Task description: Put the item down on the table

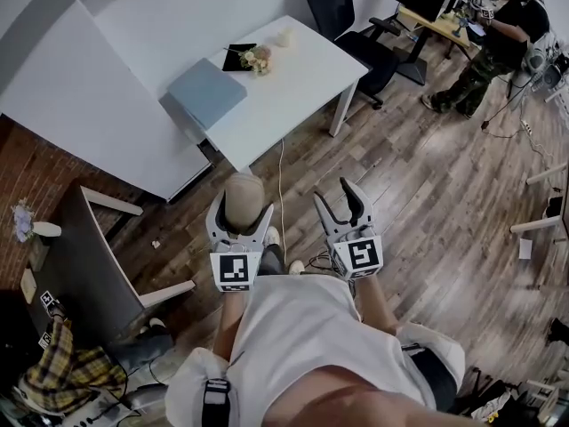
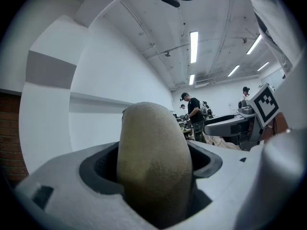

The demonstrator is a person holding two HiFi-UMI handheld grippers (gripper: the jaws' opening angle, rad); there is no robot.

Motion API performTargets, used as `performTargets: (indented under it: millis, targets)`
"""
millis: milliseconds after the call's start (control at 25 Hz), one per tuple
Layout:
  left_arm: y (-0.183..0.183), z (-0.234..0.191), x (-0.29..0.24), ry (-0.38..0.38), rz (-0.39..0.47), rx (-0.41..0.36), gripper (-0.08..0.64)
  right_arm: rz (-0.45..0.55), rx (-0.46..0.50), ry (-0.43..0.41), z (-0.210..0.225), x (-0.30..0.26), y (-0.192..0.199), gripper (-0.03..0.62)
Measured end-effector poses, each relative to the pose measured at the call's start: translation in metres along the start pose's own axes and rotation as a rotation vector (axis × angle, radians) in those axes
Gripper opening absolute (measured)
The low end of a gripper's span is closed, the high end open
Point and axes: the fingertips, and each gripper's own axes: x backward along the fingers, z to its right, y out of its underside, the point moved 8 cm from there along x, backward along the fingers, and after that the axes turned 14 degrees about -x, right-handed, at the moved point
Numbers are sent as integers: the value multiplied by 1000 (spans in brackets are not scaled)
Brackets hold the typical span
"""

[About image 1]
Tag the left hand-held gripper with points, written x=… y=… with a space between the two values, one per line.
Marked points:
x=234 y=268

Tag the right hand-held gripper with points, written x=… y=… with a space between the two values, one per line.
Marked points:
x=362 y=254

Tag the beige cylindrical item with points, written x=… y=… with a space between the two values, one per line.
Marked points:
x=242 y=200

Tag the person's right forearm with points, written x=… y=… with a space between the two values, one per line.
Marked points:
x=378 y=305

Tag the person's left forearm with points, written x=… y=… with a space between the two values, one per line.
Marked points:
x=229 y=327

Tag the person's left shoe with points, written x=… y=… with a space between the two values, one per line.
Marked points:
x=272 y=237

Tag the person's shoe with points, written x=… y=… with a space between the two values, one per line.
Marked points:
x=296 y=267
x=272 y=237

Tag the person's grey trousers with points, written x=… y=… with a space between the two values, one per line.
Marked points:
x=272 y=260

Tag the person's right shoe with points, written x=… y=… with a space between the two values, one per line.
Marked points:
x=296 y=267

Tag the person's white shirt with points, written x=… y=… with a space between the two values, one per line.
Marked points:
x=306 y=336

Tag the grey-blue flat box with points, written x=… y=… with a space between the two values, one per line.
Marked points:
x=206 y=91

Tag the white table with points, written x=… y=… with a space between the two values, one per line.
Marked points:
x=306 y=65

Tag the black office chair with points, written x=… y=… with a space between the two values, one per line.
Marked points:
x=369 y=56

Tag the dark grey desk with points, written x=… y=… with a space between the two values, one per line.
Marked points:
x=80 y=256

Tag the black flat tray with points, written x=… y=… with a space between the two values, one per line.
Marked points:
x=231 y=58

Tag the pale flower bouquet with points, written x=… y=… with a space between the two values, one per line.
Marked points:
x=257 y=58

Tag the white paper sheet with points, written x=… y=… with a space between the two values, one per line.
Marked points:
x=526 y=249

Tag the cream candle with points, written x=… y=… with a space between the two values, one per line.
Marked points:
x=284 y=37

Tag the white partition panel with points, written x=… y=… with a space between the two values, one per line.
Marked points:
x=89 y=96

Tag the white power strip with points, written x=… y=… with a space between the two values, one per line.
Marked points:
x=526 y=126

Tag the white vase with flowers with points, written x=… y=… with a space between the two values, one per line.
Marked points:
x=31 y=226

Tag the yellow wooden desk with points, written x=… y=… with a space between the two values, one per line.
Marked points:
x=438 y=26

